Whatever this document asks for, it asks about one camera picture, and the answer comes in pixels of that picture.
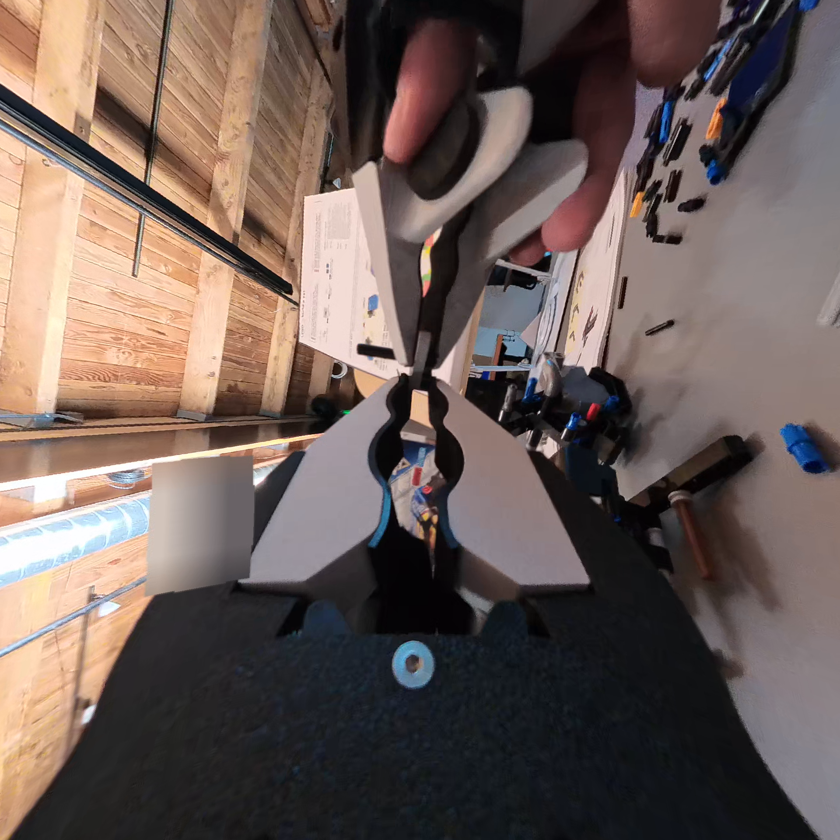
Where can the thin black toy axle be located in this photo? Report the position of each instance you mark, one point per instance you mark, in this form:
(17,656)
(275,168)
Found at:
(375,351)

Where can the blue toy pin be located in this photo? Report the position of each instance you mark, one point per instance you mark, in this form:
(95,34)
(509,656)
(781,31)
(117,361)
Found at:
(804,449)

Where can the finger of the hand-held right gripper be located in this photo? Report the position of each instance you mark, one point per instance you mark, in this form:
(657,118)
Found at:
(525,197)
(390,275)

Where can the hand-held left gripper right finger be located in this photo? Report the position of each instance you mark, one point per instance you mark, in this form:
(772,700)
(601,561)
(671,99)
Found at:
(518,525)

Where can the pile of small toy pins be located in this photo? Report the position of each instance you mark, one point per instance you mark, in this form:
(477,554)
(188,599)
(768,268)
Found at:
(676,144)

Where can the light grey toy axle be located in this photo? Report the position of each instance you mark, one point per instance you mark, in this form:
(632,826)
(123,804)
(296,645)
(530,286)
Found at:
(830,305)

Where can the black ceiling rail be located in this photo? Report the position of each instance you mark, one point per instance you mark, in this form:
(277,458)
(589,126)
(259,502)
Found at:
(144,197)

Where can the short black toy axle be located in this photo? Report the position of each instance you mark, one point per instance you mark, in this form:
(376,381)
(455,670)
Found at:
(659,327)

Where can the silver ventilation duct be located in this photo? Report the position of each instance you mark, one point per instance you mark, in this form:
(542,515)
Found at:
(65,538)

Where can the monster truck toy set box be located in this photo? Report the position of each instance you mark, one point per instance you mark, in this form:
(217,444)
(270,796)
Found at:
(420,512)

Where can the dark grey toy panel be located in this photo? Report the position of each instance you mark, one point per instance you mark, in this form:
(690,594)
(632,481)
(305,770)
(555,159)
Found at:
(764,65)

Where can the building instruction booklet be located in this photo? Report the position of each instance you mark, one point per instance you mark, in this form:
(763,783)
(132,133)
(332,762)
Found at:
(594,295)

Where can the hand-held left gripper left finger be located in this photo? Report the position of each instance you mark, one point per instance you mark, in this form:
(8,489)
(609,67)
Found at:
(315,525)

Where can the person's right hand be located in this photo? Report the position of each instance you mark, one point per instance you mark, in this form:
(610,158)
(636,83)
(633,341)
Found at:
(617,65)

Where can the light grey L-shaped toy beam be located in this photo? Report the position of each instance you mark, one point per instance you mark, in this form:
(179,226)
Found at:
(423,351)

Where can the small black toy pin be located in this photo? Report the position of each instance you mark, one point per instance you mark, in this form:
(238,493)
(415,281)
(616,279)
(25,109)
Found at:
(622,292)

